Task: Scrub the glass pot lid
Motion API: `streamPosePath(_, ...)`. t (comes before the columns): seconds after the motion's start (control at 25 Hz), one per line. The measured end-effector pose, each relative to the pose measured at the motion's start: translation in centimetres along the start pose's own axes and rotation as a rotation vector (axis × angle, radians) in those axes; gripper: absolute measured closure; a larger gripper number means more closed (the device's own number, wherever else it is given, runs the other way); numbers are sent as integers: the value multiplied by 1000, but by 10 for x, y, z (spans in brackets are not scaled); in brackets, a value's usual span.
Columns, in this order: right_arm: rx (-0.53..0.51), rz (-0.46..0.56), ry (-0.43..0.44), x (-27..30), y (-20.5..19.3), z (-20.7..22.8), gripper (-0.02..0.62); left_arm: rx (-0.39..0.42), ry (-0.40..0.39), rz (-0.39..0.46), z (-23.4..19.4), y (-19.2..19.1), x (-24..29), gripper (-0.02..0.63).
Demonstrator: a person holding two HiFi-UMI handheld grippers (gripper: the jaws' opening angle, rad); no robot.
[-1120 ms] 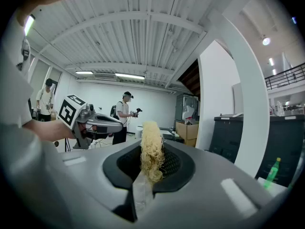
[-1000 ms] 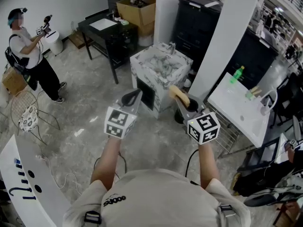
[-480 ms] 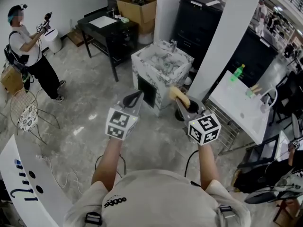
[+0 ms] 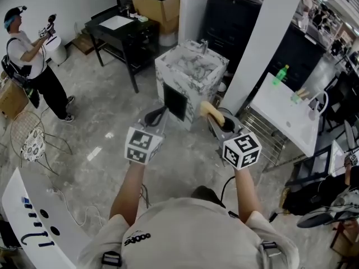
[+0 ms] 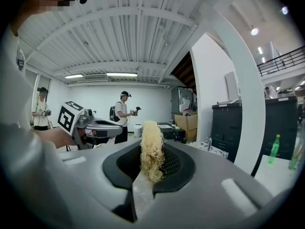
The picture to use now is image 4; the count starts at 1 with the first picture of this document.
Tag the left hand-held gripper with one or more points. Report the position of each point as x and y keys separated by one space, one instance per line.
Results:
x=140 y=144

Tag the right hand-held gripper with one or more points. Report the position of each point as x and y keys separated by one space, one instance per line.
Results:
x=241 y=150

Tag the yellow sponge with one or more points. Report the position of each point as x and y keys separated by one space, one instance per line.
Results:
x=211 y=112

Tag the person's left forearm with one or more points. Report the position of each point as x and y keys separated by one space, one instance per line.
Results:
x=129 y=189

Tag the person's right forearm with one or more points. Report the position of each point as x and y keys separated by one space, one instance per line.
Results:
x=246 y=195

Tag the white marble sink cabinet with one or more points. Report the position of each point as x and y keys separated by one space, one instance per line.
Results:
x=196 y=69

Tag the person's black trousers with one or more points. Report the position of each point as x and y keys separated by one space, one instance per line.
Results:
x=207 y=195

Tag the green plastic bottle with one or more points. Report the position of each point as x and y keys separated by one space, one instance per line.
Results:
x=281 y=74

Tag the green cup with brushes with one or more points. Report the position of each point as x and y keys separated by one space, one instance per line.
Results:
x=297 y=97

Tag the black marbled vanity desk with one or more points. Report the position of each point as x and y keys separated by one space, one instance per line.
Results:
x=134 y=43

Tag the white bucket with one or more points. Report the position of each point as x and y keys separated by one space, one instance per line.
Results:
x=168 y=38

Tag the white curved faucet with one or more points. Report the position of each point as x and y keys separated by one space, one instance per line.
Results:
x=312 y=115

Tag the chrome faucet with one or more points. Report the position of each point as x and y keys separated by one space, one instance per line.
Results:
x=204 y=46

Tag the low black cabinet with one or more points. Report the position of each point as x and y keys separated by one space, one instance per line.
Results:
x=297 y=55

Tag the green soap dish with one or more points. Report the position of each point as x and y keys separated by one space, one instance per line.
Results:
x=143 y=18

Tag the flat brown cardboard piece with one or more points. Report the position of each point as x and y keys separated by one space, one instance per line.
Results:
x=84 y=43

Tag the tall black cabinet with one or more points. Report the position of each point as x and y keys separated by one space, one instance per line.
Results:
x=230 y=24

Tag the white inset basin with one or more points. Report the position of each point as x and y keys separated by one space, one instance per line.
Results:
x=116 y=22

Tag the large open cardboard box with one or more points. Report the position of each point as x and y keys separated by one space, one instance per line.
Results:
x=157 y=7

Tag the white round bin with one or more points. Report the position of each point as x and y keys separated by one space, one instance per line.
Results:
x=57 y=52

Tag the person in white shirt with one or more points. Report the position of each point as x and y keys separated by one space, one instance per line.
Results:
x=182 y=234

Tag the patterned seat cushion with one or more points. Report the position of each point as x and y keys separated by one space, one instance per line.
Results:
x=33 y=144

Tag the small cardboard box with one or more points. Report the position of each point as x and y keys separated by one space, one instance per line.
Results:
x=11 y=99

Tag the white counter with holes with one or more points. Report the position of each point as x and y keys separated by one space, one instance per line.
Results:
x=64 y=245

